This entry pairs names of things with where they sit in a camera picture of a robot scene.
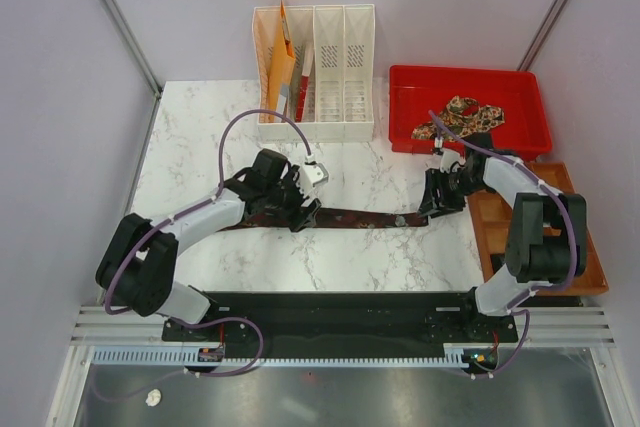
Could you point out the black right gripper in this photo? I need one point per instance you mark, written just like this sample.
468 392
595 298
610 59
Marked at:
430 204

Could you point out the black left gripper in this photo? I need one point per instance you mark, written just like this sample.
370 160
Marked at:
294 212

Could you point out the dark red patterned tie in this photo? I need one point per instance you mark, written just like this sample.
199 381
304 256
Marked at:
335 218

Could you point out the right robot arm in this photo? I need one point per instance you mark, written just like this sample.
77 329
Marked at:
546 245

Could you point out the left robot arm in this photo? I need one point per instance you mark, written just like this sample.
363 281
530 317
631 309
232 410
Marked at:
137 270

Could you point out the brown compartment tray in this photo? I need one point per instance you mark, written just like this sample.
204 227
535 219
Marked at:
491 218

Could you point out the dark rolled tie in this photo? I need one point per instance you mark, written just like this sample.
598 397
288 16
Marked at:
497 262

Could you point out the floral cream patterned tie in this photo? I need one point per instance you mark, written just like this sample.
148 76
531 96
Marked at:
463 116

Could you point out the red plastic bin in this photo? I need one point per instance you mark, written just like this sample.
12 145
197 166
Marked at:
415 91

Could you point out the grey folder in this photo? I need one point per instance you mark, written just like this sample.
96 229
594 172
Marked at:
283 99

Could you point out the white file organizer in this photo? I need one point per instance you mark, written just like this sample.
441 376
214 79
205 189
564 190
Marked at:
339 105

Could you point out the orange envelope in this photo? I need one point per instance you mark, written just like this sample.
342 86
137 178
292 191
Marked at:
282 60

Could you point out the red white booklet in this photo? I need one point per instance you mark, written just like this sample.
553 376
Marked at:
306 67

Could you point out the crumpled white paper ball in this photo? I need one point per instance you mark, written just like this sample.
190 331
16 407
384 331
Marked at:
153 398

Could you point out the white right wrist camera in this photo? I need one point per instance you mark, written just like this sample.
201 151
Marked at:
449 160

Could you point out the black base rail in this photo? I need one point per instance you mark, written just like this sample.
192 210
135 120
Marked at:
344 323

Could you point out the white cable duct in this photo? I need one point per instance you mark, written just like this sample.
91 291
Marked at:
207 356

